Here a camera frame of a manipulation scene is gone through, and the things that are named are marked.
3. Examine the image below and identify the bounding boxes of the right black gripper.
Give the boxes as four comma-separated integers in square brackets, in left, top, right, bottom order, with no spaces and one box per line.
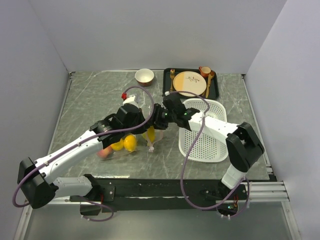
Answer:
[146,103,176,131]

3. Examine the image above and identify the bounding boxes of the yellow banana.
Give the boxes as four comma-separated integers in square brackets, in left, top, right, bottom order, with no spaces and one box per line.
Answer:
[142,126,156,142]

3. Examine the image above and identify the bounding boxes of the round yellow orange fruit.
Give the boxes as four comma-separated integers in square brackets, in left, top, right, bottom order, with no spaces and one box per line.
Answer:
[123,134,137,152]

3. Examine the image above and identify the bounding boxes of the clear zip top bag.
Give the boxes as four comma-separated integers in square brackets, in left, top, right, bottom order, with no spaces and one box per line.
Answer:
[105,122,163,159]

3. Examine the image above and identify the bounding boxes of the yellow lemon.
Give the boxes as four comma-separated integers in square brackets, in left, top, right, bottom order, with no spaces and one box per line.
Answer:
[110,139,124,151]

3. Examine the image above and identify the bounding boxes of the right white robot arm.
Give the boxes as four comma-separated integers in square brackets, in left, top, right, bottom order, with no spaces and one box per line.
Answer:
[162,92,265,199]

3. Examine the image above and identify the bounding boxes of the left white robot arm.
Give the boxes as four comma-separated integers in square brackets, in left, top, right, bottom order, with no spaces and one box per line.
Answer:
[17,103,151,209]

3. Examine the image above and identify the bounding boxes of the white and brown bowl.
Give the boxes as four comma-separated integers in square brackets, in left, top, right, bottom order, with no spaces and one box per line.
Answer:
[134,68,155,87]

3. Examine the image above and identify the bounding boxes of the cream and orange plate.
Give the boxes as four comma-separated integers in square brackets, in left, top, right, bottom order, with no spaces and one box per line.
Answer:
[173,71,207,95]

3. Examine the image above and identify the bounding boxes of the gold fork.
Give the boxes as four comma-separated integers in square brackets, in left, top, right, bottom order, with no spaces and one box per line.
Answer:
[169,68,175,92]

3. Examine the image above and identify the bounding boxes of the white perforated plastic basket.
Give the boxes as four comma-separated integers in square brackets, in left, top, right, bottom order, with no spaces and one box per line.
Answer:
[178,98,228,163]

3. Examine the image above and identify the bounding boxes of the black serving tray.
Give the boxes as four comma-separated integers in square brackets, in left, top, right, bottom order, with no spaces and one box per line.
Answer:
[162,68,220,100]

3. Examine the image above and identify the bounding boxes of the small orange cup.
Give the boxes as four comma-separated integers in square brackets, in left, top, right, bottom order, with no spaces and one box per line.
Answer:
[198,66,212,78]

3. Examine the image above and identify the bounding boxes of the gold spoon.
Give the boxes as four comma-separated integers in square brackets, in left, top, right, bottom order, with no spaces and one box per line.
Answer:
[205,70,215,98]

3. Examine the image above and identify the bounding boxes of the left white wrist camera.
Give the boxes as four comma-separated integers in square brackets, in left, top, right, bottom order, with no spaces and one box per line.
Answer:
[121,92,139,108]

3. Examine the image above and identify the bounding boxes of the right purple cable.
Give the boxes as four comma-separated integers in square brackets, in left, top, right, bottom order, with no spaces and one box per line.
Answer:
[179,91,251,219]

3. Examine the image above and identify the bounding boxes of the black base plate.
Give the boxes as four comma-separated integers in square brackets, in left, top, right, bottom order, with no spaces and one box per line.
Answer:
[49,176,253,216]

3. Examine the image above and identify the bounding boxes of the aluminium mounting rail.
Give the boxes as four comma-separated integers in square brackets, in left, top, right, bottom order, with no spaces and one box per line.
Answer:
[46,182,289,205]

